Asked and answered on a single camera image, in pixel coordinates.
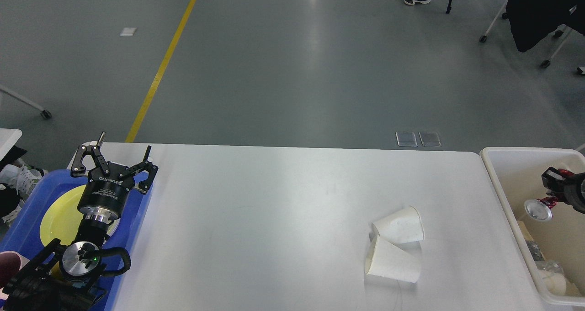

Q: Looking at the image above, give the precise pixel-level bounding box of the white paper cup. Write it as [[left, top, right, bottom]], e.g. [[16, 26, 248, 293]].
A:
[[364, 235, 422, 283], [372, 206, 425, 245]]

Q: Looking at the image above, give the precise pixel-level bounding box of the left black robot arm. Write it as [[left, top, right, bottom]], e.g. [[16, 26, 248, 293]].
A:
[[1, 137, 158, 311]]

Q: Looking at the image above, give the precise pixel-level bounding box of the brown paper bag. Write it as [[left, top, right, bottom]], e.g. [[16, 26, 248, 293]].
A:
[[516, 220, 534, 242]]

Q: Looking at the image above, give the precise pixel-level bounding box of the yellow plastic plate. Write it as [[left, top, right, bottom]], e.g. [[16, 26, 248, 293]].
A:
[[39, 184, 86, 246]]

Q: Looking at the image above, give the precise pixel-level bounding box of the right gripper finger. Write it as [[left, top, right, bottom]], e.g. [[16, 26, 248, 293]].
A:
[[542, 167, 569, 197]]

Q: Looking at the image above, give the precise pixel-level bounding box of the white rolling chair frame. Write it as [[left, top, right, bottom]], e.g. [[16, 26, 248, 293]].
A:
[[479, 0, 574, 69]]

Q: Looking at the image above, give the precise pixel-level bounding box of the white side table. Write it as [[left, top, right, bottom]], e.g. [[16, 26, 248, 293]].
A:
[[0, 85, 53, 162]]

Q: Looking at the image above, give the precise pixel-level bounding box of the pale green plate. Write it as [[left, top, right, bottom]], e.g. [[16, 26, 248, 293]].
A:
[[104, 202, 124, 244]]

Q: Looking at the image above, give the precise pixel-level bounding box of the left floor outlet plate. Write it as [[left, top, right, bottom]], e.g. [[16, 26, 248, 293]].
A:
[[395, 132, 418, 148]]

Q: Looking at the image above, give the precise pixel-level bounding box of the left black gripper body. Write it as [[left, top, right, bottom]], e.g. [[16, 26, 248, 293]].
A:
[[78, 166, 135, 224]]

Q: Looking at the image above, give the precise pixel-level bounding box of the floor outlet plate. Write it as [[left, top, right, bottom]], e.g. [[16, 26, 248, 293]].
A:
[[395, 132, 418, 148], [419, 132, 442, 148]]

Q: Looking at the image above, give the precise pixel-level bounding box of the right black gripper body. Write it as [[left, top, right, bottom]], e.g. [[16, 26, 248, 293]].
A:
[[564, 172, 585, 213]]

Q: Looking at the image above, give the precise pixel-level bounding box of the crushed red soda can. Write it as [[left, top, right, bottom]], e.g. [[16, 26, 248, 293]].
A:
[[524, 171, 575, 222]]

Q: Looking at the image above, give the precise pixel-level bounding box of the right floor outlet plate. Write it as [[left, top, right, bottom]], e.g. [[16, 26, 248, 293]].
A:
[[419, 132, 442, 148]]

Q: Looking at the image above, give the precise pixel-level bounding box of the small white cup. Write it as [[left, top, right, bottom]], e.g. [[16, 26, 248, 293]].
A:
[[539, 270, 581, 297]]

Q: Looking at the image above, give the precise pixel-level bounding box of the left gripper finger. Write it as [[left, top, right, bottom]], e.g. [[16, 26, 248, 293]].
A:
[[71, 132, 110, 181], [121, 146, 159, 195]]

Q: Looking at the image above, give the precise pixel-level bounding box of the pink ribbed cup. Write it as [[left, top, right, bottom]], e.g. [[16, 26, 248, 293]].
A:
[[0, 251, 30, 289]]

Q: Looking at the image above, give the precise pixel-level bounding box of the silver foil bag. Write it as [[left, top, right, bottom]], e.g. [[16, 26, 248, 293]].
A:
[[525, 240, 564, 275]]

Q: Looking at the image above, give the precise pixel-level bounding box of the beige plastic bin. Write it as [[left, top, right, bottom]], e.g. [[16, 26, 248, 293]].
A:
[[480, 147, 585, 311]]

